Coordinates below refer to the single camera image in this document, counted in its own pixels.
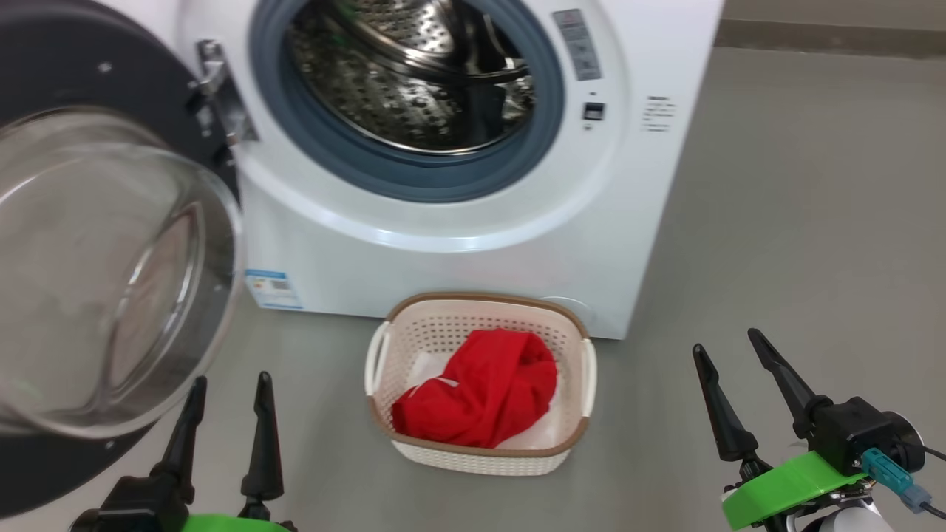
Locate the metal door hinge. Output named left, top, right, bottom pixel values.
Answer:
left=188, top=40, right=260, bottom=146

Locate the round white filter cover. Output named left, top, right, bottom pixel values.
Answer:
left=538, top=296, right=593, bottom=331

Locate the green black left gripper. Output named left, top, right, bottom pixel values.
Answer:
left=69, top=371, right=298, bottom=532

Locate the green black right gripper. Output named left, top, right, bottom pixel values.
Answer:
left=692, top=327, right=927, bottom=532

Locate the white front-load washing machine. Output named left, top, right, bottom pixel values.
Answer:
left=96, top=0, right=726, bottom=341

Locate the round black glass washer door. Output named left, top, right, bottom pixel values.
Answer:
left=0, top=0, right=245, bottom=519

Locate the blue energy label sticker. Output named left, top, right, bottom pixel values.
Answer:
left=245, top=269, right=304, bottom=310

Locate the red cloth garment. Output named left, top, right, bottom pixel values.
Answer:
left=389, top=327, right=559, bottom=450

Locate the teal cable connector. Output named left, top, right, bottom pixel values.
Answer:
left=860, top=446, right=934, bottom=515

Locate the grey warning sticker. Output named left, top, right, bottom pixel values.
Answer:
left=552, top=8, right=604, bottom=83

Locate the cream perforated basket brown rim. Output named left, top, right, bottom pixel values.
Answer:
left=364, top=292, right=599, bottom=477

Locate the printed text label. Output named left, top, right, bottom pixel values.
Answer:
left=641, top=94, right=676, bottom=134

